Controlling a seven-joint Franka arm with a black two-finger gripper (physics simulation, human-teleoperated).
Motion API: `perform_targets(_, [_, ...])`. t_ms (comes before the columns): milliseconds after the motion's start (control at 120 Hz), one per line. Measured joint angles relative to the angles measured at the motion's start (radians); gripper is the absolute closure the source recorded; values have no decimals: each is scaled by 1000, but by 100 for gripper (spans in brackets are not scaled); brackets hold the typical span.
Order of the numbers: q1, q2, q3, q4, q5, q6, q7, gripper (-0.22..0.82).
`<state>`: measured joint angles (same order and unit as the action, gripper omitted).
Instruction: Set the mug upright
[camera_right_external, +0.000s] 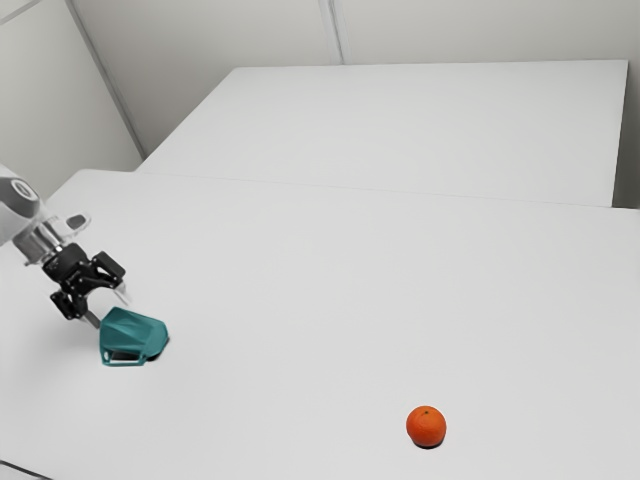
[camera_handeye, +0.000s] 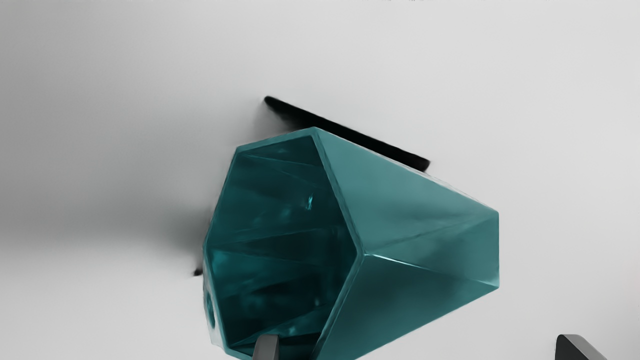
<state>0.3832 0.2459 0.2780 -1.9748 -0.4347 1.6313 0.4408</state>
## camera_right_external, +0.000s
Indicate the teal faceted mug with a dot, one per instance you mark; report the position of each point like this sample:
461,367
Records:
131,336

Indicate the orange fruit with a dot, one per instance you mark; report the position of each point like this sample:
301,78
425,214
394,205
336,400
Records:
426,426

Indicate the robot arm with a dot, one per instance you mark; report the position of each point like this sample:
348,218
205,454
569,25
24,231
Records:
20,210

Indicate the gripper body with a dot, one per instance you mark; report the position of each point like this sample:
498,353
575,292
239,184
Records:
64,263

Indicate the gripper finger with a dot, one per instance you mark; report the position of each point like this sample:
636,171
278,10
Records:
106,272
71,303

